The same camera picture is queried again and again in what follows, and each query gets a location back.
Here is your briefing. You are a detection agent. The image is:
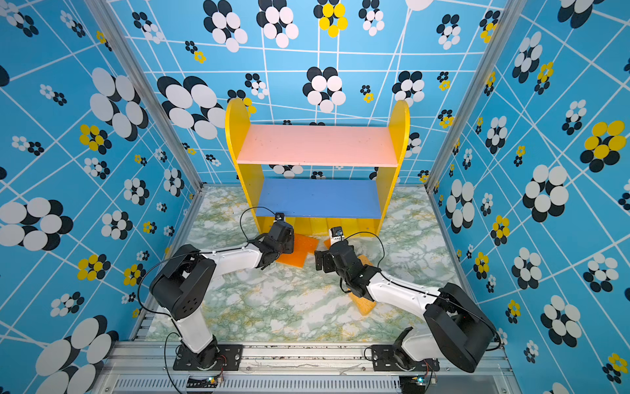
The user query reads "yellow sponge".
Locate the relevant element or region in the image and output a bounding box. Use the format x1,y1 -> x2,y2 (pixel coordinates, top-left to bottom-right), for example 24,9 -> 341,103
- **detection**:
287,218 -> 313,236
311,218 -> 329,236
341,218 -> 359,237

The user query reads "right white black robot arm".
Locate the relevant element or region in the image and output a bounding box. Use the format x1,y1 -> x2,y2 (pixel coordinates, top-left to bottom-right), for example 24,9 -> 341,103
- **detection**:
314,240 -> 498,373

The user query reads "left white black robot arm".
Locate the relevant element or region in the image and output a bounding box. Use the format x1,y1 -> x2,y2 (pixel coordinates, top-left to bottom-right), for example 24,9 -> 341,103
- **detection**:
149,220 -> 295,370

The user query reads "yellow shelf with coloured boards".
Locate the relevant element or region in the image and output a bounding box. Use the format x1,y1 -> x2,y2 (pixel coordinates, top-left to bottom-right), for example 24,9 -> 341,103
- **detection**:
226,99 -> 411,234

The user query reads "tan sponge right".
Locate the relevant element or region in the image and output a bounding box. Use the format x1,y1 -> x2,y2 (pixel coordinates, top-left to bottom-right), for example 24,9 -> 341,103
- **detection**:
359,255 -> 372,267

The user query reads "tan sponge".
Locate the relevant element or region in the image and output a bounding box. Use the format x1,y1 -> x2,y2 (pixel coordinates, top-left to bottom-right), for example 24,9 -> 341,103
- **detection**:
359,255 -> 372,267
352,295 -> 377,316

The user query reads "tan sponge front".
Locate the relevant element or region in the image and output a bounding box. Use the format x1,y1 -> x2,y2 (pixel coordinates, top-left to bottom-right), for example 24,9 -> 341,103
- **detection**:
352,295 -> 377,316

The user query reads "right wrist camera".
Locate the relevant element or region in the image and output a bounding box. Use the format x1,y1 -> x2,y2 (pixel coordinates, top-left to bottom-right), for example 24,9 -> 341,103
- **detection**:
329,226 -> 345,245

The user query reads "right black cable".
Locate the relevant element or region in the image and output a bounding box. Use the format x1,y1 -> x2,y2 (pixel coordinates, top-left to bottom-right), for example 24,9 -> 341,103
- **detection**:
343,230 -> 502,353

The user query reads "black cable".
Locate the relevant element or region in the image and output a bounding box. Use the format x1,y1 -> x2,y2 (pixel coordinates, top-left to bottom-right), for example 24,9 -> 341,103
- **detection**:
136,206 -> 277,394
343,230 -> 502,353

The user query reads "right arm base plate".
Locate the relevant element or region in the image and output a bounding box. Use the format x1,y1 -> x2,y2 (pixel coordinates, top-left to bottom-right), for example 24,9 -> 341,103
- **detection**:
369,345 -> 441,374

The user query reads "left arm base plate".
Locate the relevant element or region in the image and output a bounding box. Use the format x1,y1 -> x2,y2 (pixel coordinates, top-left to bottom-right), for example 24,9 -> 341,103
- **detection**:
172,344 -> 244,372

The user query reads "left black cable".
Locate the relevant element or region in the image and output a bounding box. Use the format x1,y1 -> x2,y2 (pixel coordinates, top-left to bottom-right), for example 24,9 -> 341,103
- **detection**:
136,206 -> 277,394

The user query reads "aluminium front rail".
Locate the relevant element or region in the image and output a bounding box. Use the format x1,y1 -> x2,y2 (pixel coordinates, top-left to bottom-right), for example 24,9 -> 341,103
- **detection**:
93,341 -> 521,393

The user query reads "left aluminium corner post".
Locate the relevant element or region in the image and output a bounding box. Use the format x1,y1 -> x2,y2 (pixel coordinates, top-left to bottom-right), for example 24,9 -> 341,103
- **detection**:
85,1 -> 203,192

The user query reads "aluminium corner post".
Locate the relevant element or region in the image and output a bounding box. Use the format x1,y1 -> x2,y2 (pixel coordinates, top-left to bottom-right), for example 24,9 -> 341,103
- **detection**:
426,0 -> 527,191
85,1 -> 203,192

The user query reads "right aluminium corner post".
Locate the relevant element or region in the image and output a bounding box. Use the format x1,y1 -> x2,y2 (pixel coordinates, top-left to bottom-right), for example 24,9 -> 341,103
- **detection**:
426,0 -> 527,191

